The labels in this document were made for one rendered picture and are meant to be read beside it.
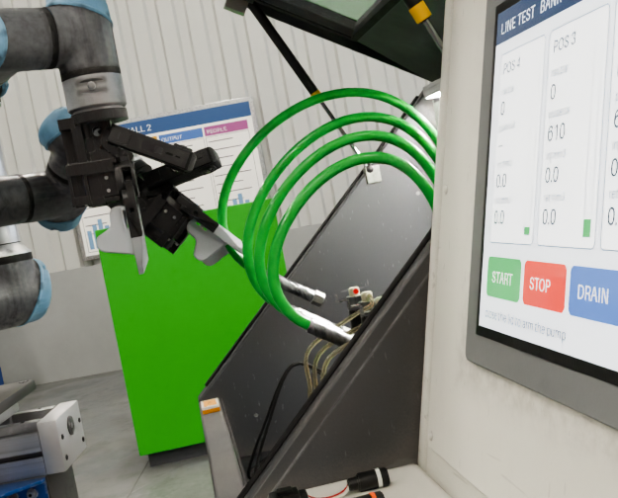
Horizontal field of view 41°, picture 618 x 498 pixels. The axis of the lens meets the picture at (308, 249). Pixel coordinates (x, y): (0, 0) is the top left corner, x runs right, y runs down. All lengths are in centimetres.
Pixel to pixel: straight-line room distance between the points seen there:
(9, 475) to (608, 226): 117
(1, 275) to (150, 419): 306
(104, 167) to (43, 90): 699
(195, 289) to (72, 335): 368
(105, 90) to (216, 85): 668
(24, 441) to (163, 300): 302
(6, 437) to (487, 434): 96
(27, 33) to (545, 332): 70
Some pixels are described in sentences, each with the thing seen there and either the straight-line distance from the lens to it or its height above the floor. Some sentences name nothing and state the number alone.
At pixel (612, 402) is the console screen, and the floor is 113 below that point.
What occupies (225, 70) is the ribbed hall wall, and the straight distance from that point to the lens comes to 776.
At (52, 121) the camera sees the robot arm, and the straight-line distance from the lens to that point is 130.
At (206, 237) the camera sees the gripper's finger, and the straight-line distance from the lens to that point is 120.
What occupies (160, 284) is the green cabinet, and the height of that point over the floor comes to 96.
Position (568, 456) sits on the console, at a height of 108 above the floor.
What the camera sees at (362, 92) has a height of 142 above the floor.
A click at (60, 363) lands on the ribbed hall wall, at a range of 810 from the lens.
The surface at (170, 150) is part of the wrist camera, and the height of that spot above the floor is 137.
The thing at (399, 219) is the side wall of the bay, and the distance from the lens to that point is 159.
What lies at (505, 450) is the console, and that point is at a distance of 71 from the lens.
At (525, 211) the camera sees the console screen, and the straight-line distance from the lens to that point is 67.
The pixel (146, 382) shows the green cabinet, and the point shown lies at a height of 46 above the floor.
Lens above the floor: 129
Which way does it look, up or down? 4 degrees down
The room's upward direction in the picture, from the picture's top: 10 degrees counter-clockwise
